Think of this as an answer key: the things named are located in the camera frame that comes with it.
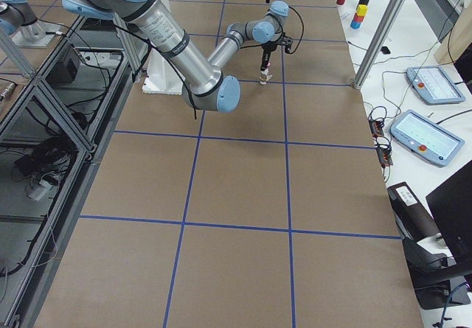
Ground lower teach pendant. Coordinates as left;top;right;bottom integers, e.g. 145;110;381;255
389;110;465;167

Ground aluminium frame rack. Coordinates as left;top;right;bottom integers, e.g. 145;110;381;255
1;18;149;327

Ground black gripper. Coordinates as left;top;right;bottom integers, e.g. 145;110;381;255
260;42;276;72

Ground brass PPR valve white ends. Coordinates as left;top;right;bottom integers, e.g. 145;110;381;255
259;69;273;86

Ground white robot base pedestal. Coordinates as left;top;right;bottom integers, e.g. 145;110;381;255
142;48;183;96

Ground teach pendant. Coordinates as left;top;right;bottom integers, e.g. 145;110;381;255
389;110;465;167
406;66;465;105

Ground upper teach pendant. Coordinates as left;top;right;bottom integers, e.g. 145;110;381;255
406;66;465;105

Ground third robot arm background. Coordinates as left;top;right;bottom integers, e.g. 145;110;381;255
1;0;38;35

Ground black monitor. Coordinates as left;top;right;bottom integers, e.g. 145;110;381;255
426;161;471;262

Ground stacked colour blocks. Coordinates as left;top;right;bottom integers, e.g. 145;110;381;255
350;4;368;29

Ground aluminium frame column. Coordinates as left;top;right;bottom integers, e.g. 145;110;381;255
352;0;405;90

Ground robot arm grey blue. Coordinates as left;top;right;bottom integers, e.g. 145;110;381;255
208;1;293;77
62;0;242;113

